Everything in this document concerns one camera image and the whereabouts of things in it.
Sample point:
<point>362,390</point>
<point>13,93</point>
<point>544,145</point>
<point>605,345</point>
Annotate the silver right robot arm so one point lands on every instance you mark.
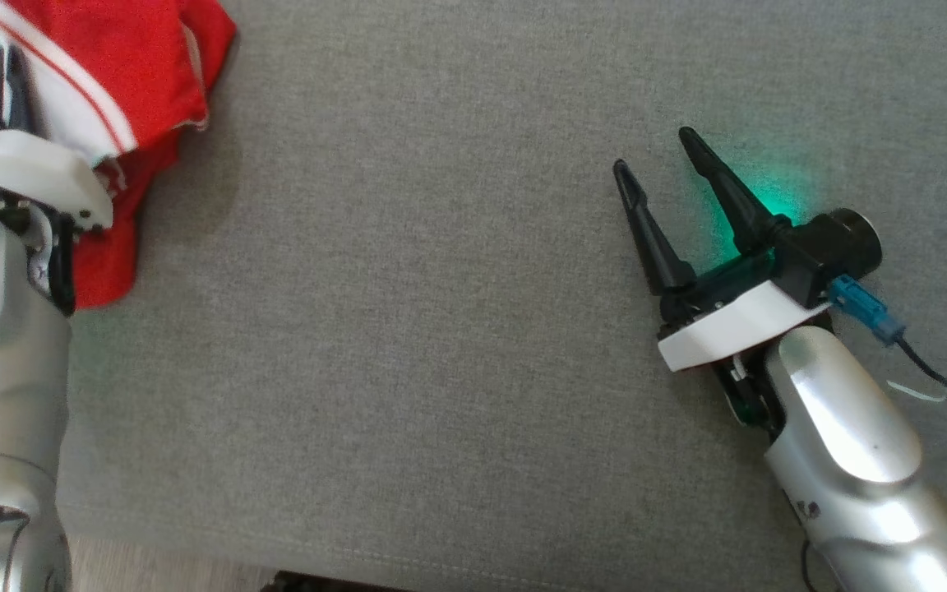
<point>852,427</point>

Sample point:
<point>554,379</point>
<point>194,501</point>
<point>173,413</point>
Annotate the red jersey white striped panels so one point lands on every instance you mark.
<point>136,66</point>

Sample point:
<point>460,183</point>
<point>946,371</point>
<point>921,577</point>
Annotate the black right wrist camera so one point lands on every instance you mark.
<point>839,242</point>

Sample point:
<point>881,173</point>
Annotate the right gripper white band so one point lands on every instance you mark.
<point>736,325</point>

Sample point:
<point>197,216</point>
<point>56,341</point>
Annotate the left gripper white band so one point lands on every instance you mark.
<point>38,168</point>

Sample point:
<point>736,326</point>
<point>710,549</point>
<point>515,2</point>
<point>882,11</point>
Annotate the grey fabric sofa seat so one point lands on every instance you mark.
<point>441,288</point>

